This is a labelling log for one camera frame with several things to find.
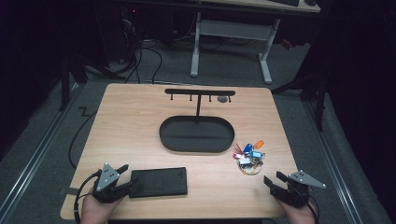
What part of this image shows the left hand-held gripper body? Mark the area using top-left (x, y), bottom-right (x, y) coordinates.
top-left (92, 162), bottom-right (134, 203)

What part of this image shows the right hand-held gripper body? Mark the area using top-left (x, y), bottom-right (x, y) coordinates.
top-left (271, 170), bottom-right (327, 208)

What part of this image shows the black wallet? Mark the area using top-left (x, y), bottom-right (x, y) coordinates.
top-left (129, 166), bottom-right (189, 199)

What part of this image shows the key bunch with coloured tags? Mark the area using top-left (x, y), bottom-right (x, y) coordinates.
top-left (233, 139), bottom-right (266, 176)

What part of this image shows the black key rack with tray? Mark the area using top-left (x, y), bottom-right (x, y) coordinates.
top-left (159, 88), bottom-right (236, 154)

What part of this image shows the person's right hand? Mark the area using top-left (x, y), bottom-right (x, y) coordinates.
top-left (275, 199), bottom-right (318, 224)

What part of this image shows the person's left hand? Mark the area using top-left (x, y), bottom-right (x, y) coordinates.
top-left (80, 195), bottom-right (122, 224)

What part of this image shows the grey tape strip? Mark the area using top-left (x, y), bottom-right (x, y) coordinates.
top-left (58, 187), bottom-right (82, 197)

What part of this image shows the black metal stand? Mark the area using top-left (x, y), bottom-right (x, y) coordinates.
top-left (58, 50), bottom-right (125, 112)
top-left (271, 69), bottom-right (329, 133)

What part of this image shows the desk with grey metal legs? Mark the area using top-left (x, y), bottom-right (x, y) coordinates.
top-left (190, 0), bottom-right (321, 85)

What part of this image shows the black keyboard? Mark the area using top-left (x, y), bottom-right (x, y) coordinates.
top-left (270, 0), bottom-right (301, 7)

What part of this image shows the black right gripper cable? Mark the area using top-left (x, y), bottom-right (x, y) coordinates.
top-left (306, 194), bottom-right (320, 224)

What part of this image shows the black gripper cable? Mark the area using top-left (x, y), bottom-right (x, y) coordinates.
top-left (306, 194), bottom-right (320, 224)
top-left (73, 169), bottom-right (103, 224)

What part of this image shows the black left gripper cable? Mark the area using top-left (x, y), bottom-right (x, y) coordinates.
top-left (73, 169), bottom-right (103, 224)

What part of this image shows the metal floor rail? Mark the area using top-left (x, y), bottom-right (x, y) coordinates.
top-left (303, 100), bottom-right (365, 224)
top-left (0, 83), bottom-right (82, 218)

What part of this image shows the long black floor cable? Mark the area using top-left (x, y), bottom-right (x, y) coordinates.
top-left (68, 106), bottom-right (98, 171)

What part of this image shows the tangle of black cables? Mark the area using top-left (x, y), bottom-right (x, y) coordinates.
top-left (120, 12), bottom-right (163, 85)

